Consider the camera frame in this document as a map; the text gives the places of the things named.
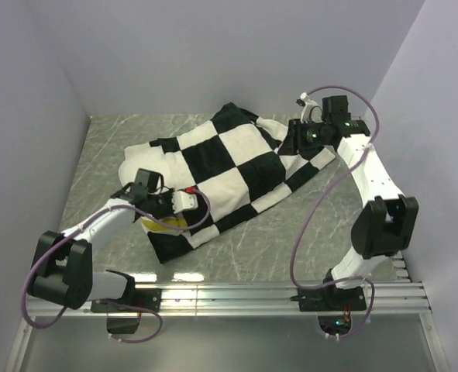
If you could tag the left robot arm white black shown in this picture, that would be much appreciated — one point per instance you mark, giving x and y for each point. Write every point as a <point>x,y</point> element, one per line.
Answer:
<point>62,270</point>

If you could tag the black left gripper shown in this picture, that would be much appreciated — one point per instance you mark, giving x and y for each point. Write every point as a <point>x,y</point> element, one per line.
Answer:
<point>168,194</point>

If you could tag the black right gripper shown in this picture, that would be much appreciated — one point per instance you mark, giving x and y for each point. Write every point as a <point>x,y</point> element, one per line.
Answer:
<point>294,143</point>

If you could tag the aluminium front rail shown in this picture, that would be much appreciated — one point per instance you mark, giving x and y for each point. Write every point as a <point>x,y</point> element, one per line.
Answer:
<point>259,299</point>

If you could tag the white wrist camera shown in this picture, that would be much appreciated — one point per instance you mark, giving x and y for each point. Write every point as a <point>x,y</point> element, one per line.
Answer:
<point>183,201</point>
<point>311,110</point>

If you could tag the black white checkered pillowcase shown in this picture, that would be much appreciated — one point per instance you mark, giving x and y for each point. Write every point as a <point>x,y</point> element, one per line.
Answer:
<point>233,160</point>

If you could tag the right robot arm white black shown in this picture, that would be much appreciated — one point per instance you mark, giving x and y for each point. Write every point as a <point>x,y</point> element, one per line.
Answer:
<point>338,124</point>

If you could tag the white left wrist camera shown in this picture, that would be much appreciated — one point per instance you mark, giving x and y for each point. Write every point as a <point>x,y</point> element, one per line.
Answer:
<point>183,201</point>

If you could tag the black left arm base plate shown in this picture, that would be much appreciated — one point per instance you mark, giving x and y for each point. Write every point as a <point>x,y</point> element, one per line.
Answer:
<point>124,314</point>

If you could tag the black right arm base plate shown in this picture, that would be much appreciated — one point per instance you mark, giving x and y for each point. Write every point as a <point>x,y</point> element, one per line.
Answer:
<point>337,304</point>

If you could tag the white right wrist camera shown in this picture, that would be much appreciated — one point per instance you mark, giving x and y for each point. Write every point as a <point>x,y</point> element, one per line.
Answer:
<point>311,110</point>

